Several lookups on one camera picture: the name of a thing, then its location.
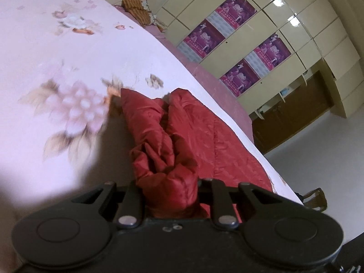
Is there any brown wooden door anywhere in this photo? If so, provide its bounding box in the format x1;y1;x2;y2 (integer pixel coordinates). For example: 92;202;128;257
252;71;334;154

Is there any upper left purple poster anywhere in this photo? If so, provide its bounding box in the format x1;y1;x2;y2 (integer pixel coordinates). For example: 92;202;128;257
183;19;225;59

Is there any upper right purple poster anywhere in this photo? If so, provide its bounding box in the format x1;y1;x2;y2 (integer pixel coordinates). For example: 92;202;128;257
215;0;257;30

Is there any pink floral bed sheet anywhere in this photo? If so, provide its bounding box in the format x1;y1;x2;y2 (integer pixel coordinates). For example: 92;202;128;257
1;0;297;272

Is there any red puffer jacket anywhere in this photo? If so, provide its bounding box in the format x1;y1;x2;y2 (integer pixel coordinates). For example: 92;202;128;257
120;88;273;218

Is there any wooden chair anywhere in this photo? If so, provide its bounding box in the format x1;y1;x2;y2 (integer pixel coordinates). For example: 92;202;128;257
296;188;328;213

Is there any lower left purple poster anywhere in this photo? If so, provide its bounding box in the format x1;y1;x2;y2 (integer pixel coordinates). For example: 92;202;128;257
220;59;260;97

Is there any lower right purple poster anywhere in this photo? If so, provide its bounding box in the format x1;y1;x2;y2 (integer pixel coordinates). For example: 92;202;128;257
254;33;291;71

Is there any cream wardrobe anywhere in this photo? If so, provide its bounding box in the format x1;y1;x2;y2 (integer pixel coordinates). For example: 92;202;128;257
157;0;363;118

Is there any corner open shelf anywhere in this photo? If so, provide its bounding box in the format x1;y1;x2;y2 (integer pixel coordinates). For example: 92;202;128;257
249;68;318;121

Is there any purple poster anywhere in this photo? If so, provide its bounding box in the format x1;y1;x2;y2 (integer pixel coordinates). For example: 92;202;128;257
215;0;257;30
220;59;260;97
254;33;291;71
183;19;225;59

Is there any orange patterned pillow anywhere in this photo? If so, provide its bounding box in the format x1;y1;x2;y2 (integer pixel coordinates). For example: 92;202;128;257
121;0;157;27

